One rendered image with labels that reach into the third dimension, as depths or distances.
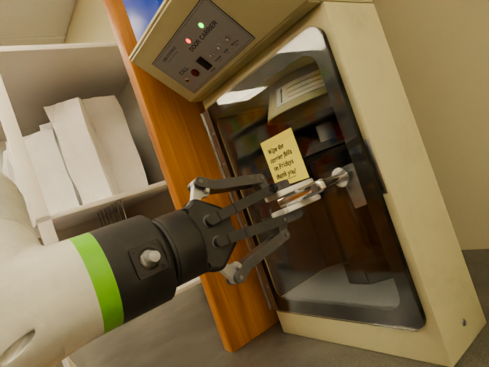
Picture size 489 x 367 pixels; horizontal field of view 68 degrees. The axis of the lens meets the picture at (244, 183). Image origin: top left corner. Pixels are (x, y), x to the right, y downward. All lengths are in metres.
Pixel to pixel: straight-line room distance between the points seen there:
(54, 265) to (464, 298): 0.49
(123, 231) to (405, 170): 0.35
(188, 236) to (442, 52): 0.68
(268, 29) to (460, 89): 0.48
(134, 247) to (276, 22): 0.33
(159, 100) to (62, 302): 0.50
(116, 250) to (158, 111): 0.43
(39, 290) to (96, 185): 1.30
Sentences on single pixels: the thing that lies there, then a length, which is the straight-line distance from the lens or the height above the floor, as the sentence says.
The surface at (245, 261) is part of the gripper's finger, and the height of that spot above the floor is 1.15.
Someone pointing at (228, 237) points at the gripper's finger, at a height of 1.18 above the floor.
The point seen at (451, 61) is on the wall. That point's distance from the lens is 0.88.
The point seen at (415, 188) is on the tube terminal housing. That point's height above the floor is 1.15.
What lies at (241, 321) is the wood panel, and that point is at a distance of 0.76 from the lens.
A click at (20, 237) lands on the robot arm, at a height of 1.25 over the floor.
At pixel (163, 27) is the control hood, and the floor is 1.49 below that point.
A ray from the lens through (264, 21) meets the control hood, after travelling 0.51.
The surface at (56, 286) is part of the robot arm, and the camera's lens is 0.32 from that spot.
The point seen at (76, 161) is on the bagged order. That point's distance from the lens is 1.62.
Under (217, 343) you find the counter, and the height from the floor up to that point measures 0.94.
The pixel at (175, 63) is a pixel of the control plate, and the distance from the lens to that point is 0.64.
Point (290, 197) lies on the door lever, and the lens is 0.49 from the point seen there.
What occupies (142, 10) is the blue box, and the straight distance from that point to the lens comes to 0.64.
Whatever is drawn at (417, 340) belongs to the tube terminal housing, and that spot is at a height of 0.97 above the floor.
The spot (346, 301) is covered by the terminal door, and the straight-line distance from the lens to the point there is 0.57.
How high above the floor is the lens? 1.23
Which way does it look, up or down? level
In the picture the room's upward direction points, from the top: 19 degrees counter-clockwise
